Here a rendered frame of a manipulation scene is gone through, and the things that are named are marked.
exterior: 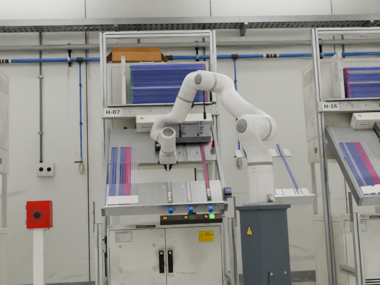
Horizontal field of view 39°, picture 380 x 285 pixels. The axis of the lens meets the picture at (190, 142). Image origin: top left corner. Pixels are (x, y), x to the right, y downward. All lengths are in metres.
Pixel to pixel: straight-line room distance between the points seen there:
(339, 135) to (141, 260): 1.52
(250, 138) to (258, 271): 0.59
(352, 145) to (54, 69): 2.88
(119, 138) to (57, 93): 1.80
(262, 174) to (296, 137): 2.71
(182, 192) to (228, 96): 0.70
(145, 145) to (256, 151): 1.07
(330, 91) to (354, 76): 0.23
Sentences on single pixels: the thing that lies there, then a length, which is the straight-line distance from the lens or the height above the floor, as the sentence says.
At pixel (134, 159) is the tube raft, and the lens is 3.23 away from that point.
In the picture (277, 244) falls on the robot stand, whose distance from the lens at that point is 2.45.
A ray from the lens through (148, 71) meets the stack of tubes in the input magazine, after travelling 3.52.
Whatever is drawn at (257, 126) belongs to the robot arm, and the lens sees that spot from 2.43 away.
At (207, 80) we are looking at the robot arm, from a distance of 2.66.
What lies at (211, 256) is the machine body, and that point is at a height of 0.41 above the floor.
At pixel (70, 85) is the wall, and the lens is 5.11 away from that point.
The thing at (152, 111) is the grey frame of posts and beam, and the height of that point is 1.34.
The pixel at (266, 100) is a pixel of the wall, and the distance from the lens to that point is 5.13.
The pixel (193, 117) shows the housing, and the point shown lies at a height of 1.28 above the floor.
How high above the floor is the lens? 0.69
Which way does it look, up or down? 7 degrees up
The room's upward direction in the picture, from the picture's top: 2 degrees counter-clockwise
